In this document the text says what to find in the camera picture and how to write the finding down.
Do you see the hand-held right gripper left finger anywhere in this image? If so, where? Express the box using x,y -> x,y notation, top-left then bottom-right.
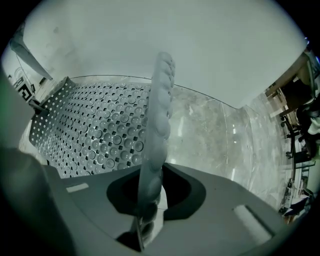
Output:
41,164 -> 141,252

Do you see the grey perforated bath mat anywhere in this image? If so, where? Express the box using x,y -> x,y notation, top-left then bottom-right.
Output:
28,51 -> 176,252

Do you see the black office chair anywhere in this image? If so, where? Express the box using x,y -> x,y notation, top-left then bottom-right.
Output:
279,99 -> 320,161

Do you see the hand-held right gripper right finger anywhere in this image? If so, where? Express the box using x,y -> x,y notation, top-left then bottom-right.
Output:
149,162 -> 285,252

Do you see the light green towel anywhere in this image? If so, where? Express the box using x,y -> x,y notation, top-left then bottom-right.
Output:
307,117 -> 320,136

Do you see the brown wooden desk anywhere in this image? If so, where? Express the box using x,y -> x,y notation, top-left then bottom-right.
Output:
265,53 -> 316,118

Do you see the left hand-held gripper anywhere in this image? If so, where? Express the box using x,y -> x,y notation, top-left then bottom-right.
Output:
8,73 -> 50,116

